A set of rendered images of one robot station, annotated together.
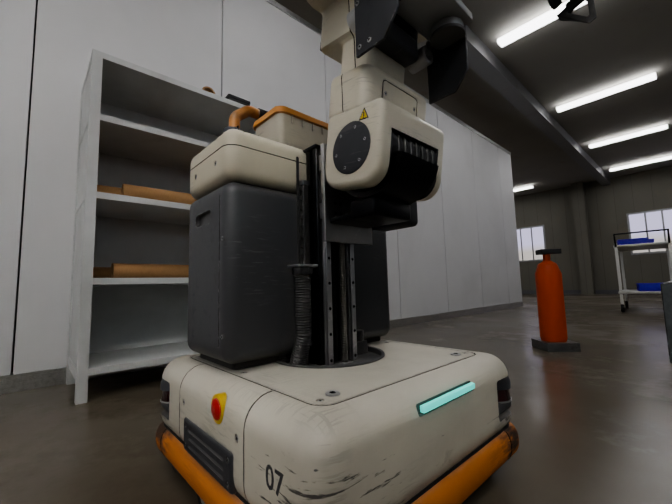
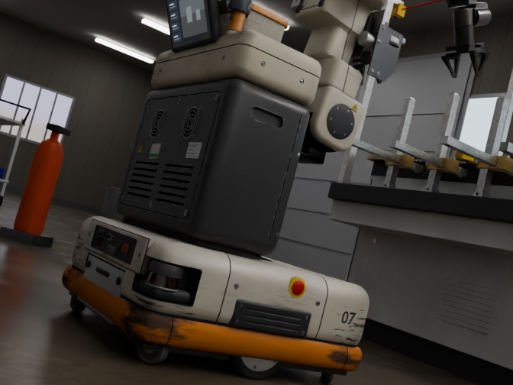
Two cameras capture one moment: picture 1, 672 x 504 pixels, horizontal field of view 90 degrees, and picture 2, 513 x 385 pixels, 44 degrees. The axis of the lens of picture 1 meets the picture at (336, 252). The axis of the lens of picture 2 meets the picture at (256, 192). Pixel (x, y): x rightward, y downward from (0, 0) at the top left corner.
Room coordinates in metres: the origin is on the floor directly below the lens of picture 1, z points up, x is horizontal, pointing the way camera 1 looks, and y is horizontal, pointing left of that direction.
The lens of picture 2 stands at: (0.50, 1.79, 0.33)
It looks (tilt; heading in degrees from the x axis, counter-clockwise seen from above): 4 degrees up; 280
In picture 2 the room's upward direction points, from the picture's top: 15 degrees clockwise
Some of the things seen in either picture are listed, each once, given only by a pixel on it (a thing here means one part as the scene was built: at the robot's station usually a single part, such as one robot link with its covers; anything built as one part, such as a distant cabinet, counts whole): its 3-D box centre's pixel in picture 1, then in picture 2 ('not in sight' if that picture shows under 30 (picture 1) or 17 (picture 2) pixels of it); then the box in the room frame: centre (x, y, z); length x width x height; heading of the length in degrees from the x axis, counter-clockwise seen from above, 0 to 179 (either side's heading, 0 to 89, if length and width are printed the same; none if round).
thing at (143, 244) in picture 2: not in sight; (114, 244); (1.10, 0.26, 0.23); 0.41 x 0.02 x 0.08; 133
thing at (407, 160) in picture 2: not in sight; (398, 161); (0.43, -1.08, 0.83); 0.14 x 0.06 x 0.05; 133
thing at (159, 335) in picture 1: (178, 233); not in sight; (1.88, 0.89, 0.77); 0.90 x 0.45 x 1.55; 133
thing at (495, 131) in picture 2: not in sight; (490, 156); (0.10, -0.73, 0.87); 0.04 x 0.04 x 0.48; 43
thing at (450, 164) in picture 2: not in sight; (441, 165); (0.26, -0.89, 0.82); 0.14 x 0.06 x 0.05; 133
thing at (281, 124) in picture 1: (298, 145); (243, 37); (0.95, 0.10, 0.87); 0.23 x 0.15 x 0.11; 133
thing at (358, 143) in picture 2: not in sight; (386, 156); (0.48, -1.00, 0.83); 0.43 x 0.03 x 0.04; 43
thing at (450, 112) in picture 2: not in sight; (441, 147); (0.27, -0.91, 0.90); 0.04 x 0.04 x 0.48; 43
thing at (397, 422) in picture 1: (329, 404); (212, 290); (0.87, 0.03, 0.16); 0.67 x 0.64 x 0.25; 43
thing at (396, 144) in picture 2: not in sight; (430, 159); (0.31, -0.82, 0.82); 0.43 x 0.03 x 0.04; 43
